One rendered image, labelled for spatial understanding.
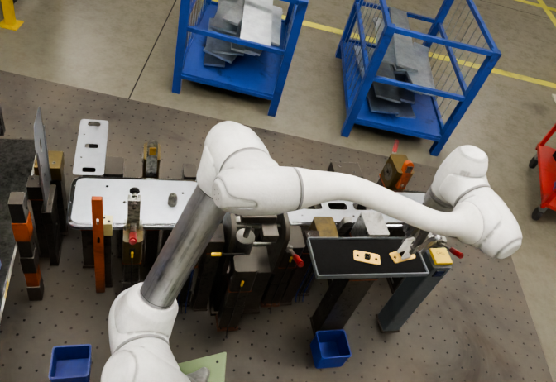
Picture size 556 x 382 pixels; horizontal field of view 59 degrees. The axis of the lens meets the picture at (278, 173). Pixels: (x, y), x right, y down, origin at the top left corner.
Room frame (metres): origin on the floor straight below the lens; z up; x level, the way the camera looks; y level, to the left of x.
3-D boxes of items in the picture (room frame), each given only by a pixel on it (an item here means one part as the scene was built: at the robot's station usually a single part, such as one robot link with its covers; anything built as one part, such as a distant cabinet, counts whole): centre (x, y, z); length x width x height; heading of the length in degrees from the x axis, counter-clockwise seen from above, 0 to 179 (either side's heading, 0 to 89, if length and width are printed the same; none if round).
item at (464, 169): (1.03, -0.46, 1.54); 0.13 x 0.11 x 0.16; 30
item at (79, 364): (0.56, 0.41, 0.75); 0.11 x 0.10 x 0.09; 113
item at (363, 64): (3.71, -0.66, 0.48); 1.20 x 0.80 x 0.95; 10
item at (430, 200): (1.04, -0.45, 1.43); 0.09 x 0.09 x 0.06
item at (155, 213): (1.22, -0.02, 1.00); 1.38 x 0.22 x 0.02; 113
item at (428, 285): (1.09, -0.58, 0.92); 0.08 x 0.08 x 0.44; 23
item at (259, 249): (0.98, 0.01, 0.95); 0.18 x 0.13 x 0.49; 113
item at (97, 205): (0.85, 0.46, 0.95); 0.03 x 0.01 x 0.50; 113
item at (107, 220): (0.88, 0.45, 0.88); 0.04 x 0.04 x 0.37; 23
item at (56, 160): (1.04, 0.73, 0.88); 0.08 x 0.08 x 0.36; 23
